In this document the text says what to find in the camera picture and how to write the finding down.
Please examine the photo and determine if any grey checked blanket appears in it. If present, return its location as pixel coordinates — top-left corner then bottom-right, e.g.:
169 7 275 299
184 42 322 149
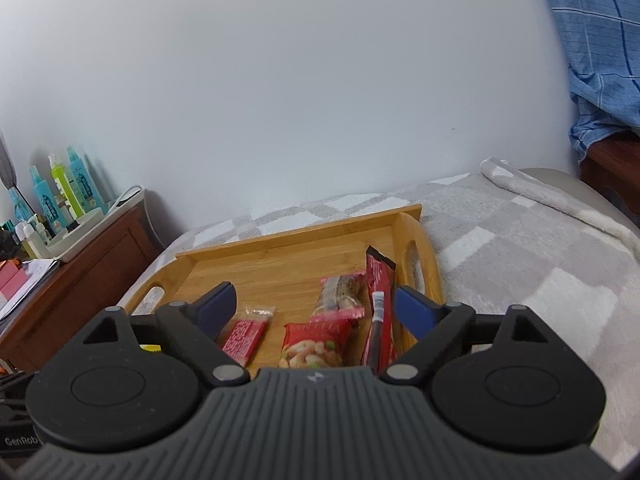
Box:
117 157 640 471

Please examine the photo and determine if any small teal bottle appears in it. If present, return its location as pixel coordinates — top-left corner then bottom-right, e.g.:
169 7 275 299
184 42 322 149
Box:
9 189 31 227

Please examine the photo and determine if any white power strip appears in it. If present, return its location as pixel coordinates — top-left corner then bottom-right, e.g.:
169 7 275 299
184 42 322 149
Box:
60 185 147 264

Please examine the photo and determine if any wooden tray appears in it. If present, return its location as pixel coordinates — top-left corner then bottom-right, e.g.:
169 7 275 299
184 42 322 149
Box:
117 203 444 378

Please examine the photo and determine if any red gold peanut packet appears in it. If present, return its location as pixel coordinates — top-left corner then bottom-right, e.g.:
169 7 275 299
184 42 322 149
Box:
278 318 359 369

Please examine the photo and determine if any yellow-green spray bottle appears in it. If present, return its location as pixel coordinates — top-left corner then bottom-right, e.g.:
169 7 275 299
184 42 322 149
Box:
48 154 86 219

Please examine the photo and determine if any beige mattress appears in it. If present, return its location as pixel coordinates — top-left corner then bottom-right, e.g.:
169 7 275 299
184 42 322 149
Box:
519 167 632 233

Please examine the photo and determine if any teal spray bottle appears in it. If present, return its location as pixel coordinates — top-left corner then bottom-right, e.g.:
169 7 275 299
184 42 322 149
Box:
28 165 69 234
66 145 104 216

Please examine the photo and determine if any white round tray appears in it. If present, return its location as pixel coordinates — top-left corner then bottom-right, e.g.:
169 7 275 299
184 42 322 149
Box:
44 204 109 264

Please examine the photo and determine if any small white bottle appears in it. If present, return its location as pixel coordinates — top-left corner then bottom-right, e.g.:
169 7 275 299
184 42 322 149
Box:
14 221 38 259

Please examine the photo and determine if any stack of papers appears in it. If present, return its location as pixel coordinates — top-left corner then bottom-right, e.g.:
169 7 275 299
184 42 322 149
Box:
0 258 62 322

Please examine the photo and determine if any pink clear nut bar packet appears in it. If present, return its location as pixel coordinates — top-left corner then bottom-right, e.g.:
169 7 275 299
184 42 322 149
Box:
310 272 366 322

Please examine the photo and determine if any wooden bed frame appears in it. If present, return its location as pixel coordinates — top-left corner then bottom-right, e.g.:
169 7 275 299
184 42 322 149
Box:
580 137 640 227

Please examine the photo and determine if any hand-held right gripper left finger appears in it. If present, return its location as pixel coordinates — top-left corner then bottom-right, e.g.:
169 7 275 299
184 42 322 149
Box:
65 281 251 389

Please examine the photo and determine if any blue plaid cloth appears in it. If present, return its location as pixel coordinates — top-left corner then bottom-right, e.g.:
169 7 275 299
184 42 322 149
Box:
529 0 640 162

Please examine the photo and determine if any wooden cabinet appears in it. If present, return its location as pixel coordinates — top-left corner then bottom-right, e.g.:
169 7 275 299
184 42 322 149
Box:
0 202 162 377

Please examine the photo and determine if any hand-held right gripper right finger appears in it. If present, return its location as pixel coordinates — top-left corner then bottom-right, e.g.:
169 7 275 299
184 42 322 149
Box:
380 285 577 389

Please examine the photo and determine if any grey white fan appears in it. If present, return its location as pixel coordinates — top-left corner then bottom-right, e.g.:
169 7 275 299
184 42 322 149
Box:
0 129 37 217

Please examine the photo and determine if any red biscuit packet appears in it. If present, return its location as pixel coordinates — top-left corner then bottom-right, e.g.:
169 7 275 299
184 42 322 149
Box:
222 306 276 367

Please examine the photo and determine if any long red stick packet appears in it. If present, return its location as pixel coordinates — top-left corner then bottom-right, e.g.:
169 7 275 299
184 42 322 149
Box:
360 245 399 377

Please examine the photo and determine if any pink box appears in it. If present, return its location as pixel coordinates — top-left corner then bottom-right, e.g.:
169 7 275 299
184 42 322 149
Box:
0 262 29 307

